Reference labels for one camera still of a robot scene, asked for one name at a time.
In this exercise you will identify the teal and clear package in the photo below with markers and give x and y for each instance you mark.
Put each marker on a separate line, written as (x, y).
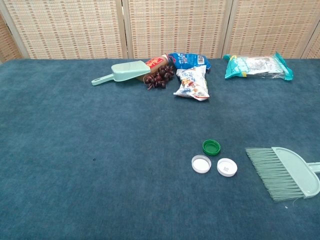
(255, 66)

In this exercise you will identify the blue felt table mat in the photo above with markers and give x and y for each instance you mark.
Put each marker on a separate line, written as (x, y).
(100, 150)

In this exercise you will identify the blue snack bag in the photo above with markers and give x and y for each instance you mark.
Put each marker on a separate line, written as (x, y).
(187, 60)

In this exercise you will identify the plain white bottle cap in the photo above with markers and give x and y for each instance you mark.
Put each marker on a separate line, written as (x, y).
(201, 164)

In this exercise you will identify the dark red grape bunch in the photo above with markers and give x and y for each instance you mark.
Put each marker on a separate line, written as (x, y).
(160, 77)

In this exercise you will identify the mint green dustpan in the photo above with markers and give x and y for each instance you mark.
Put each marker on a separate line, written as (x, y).
(127, 71)

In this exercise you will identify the green bottle cap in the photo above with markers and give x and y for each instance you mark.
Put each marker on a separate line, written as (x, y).
(211, 147)

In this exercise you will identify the white snack bag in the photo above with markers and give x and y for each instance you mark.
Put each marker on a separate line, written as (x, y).
(192, 85)

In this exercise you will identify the woven bamboo screen panel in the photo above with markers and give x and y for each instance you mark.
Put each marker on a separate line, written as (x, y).
(272, 25)
(315, 48)
(70, 27)
(175, 25)
(7, 45)

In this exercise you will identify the white bottle cap with print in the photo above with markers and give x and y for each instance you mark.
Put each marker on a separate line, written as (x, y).
(227, 167)

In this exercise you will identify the red brown snack box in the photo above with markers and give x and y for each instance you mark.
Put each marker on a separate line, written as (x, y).
(155, 63)

